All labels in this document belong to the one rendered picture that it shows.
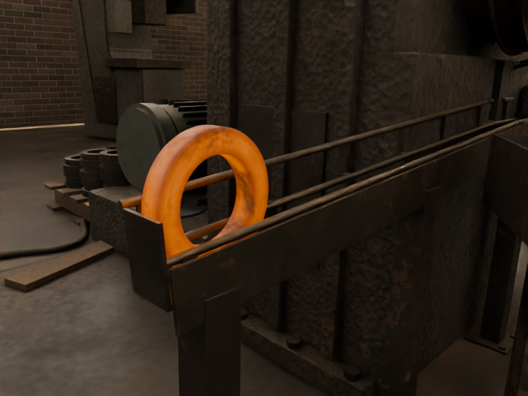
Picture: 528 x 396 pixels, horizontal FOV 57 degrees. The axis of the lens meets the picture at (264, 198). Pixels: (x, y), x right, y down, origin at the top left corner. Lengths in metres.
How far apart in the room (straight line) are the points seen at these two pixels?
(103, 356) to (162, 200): 1.08
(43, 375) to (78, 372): 0.09
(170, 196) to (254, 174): 0.13
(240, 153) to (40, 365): 1.12
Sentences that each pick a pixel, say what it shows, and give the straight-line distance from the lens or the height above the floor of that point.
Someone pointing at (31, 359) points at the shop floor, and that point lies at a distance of 1.63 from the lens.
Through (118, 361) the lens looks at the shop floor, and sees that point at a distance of 1.54.
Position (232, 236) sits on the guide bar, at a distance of 0.60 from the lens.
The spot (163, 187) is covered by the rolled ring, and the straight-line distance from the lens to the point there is 0.53.
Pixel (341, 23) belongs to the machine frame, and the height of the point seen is 0.93.
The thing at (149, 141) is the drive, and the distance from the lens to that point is 1.99.
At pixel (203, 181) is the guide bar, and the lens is 0.66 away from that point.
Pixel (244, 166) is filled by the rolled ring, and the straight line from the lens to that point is 0.62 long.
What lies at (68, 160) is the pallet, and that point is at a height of 0.30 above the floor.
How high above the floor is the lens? 0.84
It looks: 15 degrees down
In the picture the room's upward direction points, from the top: 1 degrees clockwise
